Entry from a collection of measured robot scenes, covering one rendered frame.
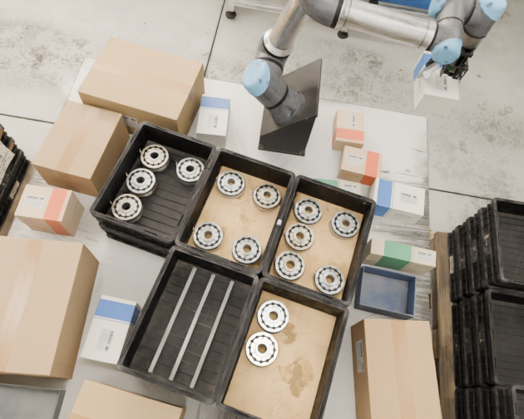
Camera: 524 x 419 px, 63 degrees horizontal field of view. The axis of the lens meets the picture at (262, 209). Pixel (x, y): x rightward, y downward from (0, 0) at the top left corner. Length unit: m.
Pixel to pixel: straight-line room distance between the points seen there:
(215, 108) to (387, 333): 1.09
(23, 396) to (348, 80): 2.56
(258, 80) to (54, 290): 0.96
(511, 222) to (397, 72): 1.45
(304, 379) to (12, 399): 0.93
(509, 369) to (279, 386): 1.15
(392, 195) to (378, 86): 1.53
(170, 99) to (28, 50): 1.78
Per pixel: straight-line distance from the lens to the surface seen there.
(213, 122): 1.79
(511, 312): 2.30
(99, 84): 1.82
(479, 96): 3.44
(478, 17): 1.46
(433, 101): 1.62
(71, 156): 1.70
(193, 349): 1.42
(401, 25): 1.31
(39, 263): 1.51
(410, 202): 1.76
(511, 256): 2.26
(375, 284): 1.68
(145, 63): 1.86
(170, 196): 1.58
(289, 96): 1.64
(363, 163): 1.80
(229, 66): 3.07
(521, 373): 2.26
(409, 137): 2.05
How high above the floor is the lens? 2.24
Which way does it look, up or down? 65 degrees down
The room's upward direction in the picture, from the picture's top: 12 degrees clockwise
